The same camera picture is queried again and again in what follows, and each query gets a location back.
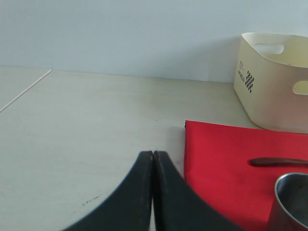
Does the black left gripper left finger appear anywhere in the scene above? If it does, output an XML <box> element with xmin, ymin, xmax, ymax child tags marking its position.
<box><xmin>65</xmin><ymin>151</ymin><xmax>153</xmax><ymax>231</ymax></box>

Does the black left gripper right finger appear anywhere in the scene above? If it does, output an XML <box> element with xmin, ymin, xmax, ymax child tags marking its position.
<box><xmin>152</xmin><ymin>151</ymin><xmax>241</xmax><ymax>231</ymax></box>

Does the stainless steel cup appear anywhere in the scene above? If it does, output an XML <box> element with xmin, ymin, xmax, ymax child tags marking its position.
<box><xmin>266</xmin><ymin>172</ymin><xmax>308</xmax><ymax>231</ymax></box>

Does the red table cloth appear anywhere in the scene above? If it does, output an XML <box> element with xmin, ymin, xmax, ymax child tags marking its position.
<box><xmin>184</xmin><ymin>121</ymin><xmax>308</xmax><ymax>231</ymax></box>

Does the cream plastic tub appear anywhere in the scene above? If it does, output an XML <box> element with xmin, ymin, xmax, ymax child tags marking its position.
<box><xmin>233</xmin><ymin>32</ymin><xmax>308</xmax><ymax>133</ymax></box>

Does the dark wooden spoon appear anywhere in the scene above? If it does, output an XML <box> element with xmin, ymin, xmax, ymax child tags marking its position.
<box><xmin>248</xmin><ymin>157</ymin><xmax>308</xmax><ymax>167</ymax></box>

